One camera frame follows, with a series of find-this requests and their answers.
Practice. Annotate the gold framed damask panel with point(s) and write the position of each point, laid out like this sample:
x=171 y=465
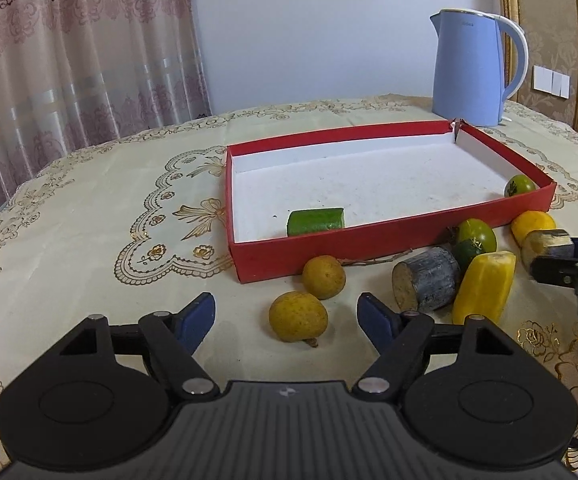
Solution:
x=549 y=20

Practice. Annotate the large dark sugarcane piece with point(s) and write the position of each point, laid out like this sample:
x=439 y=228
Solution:
x=431 y=280

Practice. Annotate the small green persimmon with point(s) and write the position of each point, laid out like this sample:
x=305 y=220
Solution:
x=519 y=186

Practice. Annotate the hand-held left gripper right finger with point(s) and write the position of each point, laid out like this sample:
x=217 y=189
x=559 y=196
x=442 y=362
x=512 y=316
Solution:
x=374 y=318

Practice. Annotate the pink patterned curtain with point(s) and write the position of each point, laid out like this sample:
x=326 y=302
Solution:
x=69 y=85

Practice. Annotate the yellow peeled fruit chunk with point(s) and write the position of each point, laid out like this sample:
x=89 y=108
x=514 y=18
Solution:
x=484 y=287

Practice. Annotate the yellow-brown round fruit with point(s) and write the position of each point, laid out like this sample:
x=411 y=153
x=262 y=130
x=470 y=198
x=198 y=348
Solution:
x=324 y=277
x=298 y=316

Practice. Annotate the large green persimmon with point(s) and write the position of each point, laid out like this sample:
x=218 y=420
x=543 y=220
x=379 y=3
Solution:
x=479 y=232

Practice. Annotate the green cucumber piece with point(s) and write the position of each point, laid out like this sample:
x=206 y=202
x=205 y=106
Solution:
x=315 y=221

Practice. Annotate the red cardboard box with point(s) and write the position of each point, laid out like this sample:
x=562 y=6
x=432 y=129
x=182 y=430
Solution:
x=369 y=180

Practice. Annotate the blue electric kettle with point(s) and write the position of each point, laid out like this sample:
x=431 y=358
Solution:
x=464 y=70

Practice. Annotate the small yellow citrus fruit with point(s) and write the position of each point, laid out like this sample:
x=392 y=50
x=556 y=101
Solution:
x=531 y=222

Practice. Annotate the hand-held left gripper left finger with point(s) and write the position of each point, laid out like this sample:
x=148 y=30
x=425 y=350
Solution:
x=197 y=318

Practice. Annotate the small dark sugarcane piece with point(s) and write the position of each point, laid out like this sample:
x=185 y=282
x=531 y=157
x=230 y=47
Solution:
x=546 y=244

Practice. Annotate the white wall switch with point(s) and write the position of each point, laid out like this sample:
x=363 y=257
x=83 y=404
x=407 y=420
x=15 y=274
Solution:
x=551 y=81

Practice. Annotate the dark green oval fruit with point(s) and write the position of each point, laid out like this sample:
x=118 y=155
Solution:
x=468 y=256

